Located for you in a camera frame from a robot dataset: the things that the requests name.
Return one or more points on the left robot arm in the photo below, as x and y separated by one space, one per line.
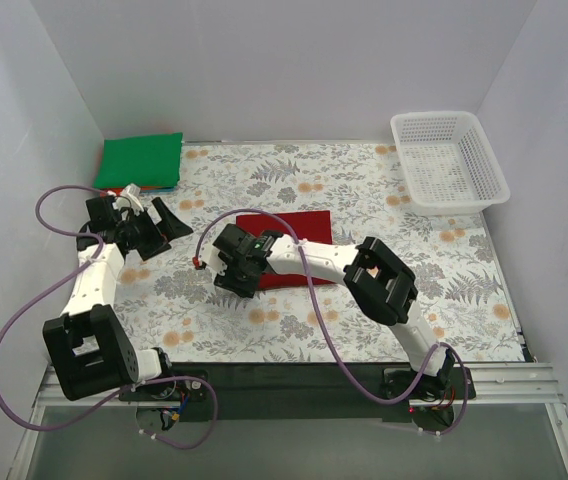
87 344

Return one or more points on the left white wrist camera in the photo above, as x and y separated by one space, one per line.
128 197

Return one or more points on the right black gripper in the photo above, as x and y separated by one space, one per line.
234 282

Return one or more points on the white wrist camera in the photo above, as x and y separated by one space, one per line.
128 197
209 258

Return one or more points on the green folded t-shirt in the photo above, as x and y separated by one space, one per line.
151 161

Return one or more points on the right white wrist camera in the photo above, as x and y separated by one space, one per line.
209 258

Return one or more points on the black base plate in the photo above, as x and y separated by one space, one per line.
272 391

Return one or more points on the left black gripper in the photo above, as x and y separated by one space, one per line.
153 235

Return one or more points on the white plastic basket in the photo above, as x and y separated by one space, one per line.
448 163

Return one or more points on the floral patterned table mat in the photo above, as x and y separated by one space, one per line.
166 302

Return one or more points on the orange folded t-shirt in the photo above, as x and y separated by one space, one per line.
113 191

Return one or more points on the teal folded t-shirt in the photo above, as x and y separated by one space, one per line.
157 189

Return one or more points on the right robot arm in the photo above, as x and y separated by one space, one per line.
382 285

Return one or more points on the red t-shirt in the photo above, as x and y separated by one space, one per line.
311 225

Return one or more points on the aluminium rail frame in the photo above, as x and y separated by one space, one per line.
515 428

